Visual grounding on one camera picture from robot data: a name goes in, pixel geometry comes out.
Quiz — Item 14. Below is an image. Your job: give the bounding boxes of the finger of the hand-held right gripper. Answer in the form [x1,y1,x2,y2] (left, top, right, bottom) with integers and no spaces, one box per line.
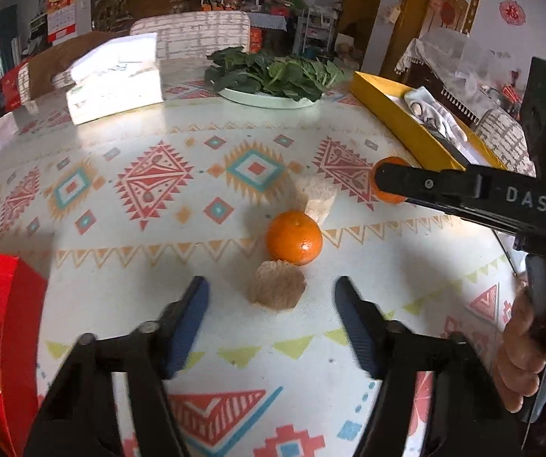
[372,161,483,222]

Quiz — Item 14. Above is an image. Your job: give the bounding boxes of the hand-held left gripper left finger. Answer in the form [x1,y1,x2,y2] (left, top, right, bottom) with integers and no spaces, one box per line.
[24,275,211,457]

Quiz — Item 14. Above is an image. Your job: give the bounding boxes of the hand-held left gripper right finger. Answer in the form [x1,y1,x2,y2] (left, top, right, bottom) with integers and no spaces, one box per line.
[334,276,521,457]

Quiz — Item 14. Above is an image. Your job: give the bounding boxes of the small orange mandarin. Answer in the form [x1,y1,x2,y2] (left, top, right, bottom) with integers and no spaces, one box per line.
[370,156,409,205]

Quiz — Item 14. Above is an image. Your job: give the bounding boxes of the square rice cake back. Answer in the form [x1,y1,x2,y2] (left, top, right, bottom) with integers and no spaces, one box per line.
[301,176,338,225]

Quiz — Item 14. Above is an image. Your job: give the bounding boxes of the large orange mandarin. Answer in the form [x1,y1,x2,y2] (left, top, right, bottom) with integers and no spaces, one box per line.
[266,210,323,266]

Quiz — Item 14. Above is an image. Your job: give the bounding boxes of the person's right hand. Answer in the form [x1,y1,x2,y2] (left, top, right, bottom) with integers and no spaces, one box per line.
[493,288,546,412]

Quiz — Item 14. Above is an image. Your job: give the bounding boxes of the chair with patterned cover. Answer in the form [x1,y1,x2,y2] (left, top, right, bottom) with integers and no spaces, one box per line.
[475,109,538,177]

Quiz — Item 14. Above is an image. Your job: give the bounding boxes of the yellow box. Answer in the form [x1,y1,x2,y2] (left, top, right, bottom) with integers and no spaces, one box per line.
[351,71,509,172]

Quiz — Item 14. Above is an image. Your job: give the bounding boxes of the white cloth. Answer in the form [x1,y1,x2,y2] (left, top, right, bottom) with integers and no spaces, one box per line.
[403,86,468,142]

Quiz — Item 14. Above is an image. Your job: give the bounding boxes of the cabinet with lace cover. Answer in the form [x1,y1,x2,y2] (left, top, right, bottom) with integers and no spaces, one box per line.
[394,37,531,105]

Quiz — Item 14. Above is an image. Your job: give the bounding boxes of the white oval plate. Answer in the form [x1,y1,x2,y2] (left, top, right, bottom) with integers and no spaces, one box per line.
[218,86,321,109]

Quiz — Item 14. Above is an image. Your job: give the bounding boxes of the metal rack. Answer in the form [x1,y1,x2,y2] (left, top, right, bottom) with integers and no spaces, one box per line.
[296,7,338,62]

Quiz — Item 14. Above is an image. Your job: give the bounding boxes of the plate of green spinach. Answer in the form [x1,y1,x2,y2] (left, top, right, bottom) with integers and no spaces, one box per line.
[205,46,345,102]

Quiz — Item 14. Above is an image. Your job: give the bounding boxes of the white tissue box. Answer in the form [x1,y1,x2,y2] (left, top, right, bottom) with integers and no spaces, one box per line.
[51,32,165,125]

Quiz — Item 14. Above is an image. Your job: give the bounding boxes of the chair with patterned cushion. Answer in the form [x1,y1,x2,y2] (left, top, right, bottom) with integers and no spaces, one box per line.
[130,11,251,60]

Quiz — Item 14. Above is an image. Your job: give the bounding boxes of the brown chair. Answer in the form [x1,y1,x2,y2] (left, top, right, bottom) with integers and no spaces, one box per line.
[16,31,133,105]

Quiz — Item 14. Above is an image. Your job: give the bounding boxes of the red gift box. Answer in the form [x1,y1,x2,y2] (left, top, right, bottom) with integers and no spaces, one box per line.
[0,64,28,110]

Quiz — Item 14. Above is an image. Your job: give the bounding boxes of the red paper wall decoration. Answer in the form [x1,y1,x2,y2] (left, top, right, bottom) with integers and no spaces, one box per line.
[499,0,527,24]

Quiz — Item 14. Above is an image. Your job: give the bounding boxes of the red wall calendar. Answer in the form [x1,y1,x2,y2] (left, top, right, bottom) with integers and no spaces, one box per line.
[46,0,78,43]

